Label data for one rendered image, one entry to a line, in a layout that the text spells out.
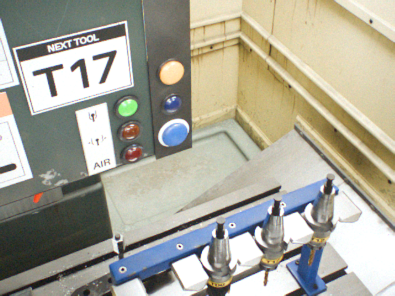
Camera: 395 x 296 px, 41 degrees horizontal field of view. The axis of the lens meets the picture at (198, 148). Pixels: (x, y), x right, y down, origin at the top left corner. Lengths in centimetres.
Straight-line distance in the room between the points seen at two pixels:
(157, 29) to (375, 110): 101
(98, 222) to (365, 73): 88
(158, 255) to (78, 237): 75
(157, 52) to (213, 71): 148
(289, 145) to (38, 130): 131
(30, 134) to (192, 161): 154
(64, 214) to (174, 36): 114
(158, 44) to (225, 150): 158
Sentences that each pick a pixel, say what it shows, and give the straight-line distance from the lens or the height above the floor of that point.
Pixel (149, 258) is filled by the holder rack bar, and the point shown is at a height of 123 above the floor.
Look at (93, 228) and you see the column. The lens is 167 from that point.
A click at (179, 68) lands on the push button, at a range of 52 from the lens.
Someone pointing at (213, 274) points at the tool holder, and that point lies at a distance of 94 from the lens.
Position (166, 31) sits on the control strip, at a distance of 50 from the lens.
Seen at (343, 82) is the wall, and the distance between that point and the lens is 151.
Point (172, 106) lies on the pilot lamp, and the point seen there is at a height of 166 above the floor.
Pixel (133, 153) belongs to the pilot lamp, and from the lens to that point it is 56.
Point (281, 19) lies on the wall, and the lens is 169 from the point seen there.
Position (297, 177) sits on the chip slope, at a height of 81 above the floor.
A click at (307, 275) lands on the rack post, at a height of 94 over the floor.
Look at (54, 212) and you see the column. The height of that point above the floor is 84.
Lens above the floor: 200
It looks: 43 degrees down
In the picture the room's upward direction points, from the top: straight up
